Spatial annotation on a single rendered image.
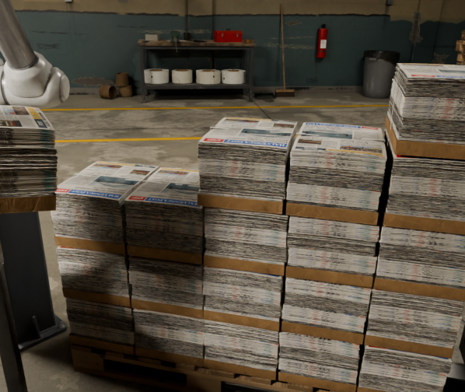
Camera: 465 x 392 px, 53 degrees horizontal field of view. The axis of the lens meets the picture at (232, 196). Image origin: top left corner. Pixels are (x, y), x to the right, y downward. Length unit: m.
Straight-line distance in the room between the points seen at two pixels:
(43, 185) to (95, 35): 7.04
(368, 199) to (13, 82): 1.30
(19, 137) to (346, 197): 0.93
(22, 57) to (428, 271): 1.54
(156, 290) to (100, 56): 6.76
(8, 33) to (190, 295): 1.09
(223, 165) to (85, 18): 6.92
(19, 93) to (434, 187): 1.46
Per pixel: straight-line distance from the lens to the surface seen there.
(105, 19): 8.24
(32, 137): 1.26
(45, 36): 8.41
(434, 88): 1.42
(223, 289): 1.70
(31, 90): 1.90
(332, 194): 1.48
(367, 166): 1.45
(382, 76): 8.44
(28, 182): 1.30
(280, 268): 1.61
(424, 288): 1.64
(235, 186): 1.51
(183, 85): 7.59
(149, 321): 1.89
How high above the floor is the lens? 1.47
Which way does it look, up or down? 22 degrees down
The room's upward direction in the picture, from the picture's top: 1 degrees clockwise
